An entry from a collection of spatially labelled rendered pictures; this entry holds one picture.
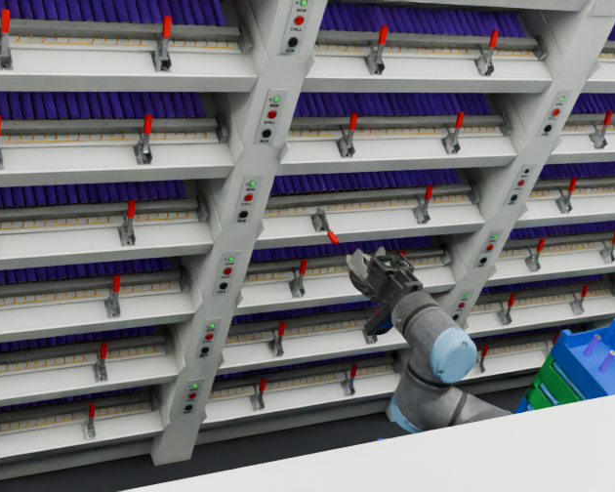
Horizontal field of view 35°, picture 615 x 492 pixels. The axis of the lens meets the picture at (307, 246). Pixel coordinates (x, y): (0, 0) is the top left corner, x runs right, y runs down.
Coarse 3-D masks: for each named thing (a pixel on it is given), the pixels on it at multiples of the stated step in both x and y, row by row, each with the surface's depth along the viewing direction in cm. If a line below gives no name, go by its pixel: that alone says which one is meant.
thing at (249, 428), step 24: (480, 384) 292; (504, 384) 298; (528, 384) 304; (336, 408) 269; (360, 408) 274; (384, 408) 279; (216, 432) 253; (240, 432) 257; (48, 456) 232; (72, 456) 235; (96, 456) 239; (120, 456) 243
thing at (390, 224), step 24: (456, 168) 239; (480, 192) 234; (336, 216) 217; (360, 216) 219; (384, 216) 222; (408, 216) 225; (432, 216) 228; (456, 216) 231; (480, 216) 234; (264, 240) 207; (288, 240) 210; (312, 240) 214; (360, 240) 222
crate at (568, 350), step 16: (560, 336) 238; (576, 336) 242; (592, 336) 247; (608, 336) 249; (560, 352) 239; (576, 352) 245; (608, 352) 248; (576, 368) 235; (592, 368) 241; (608, 368) 243; (576, 384) 236; (592, 384) 231; (608, 384) 238
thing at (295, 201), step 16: (336, 192) 217; (352, 192) 219; (368, 192) 221; (384, 192) 222; (400, 192) 224; (416, 192) 226; (432, 192) 229; (448, 192) 231; (464, 192) 234; (272, 208) 210; (304, 208) 213; (352, 208) 218
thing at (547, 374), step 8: (552, 360) 242; (544, 368) 244; (552, 368) 242; (544, 376) 245; (552, 376) 242; (544, 384) 245; (552, 384) 243; (560, 384) 240; (552, 392) 243; (560, 392) 240; (568, 392) 238; (560, 400) 241; (568, 400) 238; (576, 400) 236
